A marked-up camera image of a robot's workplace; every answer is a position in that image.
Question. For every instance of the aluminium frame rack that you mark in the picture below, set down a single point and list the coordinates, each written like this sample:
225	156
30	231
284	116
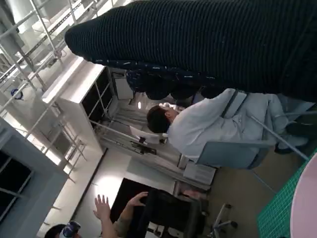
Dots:
40	23

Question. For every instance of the blue white round object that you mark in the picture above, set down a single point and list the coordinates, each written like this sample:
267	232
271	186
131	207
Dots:
16	94

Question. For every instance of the person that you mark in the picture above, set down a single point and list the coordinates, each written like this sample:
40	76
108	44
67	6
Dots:
203	129
104	210
71	229

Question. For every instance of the black office chair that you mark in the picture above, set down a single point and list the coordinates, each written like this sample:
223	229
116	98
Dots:
173	213

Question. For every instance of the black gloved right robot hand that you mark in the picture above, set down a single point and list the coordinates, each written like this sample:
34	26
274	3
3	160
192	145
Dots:
198	37

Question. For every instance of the black desk device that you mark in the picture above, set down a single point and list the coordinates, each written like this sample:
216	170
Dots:
144	148

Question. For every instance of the pink bowl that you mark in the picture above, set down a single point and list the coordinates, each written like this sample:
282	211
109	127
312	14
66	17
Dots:
307	203

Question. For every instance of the grey white panel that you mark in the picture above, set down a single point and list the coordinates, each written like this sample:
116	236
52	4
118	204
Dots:
122	85

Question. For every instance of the green cutting mat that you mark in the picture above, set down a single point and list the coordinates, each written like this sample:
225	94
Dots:
275	213

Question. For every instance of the white cabinet with dark panes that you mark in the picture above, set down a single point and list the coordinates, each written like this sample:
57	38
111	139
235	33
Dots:
69	109

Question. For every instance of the dark window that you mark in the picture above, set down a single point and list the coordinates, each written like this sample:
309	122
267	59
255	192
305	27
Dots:
12	178

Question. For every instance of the grey office chair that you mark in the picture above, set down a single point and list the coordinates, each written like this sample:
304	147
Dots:
227	153

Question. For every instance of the white vented box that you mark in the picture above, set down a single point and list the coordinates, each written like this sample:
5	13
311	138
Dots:
199	172

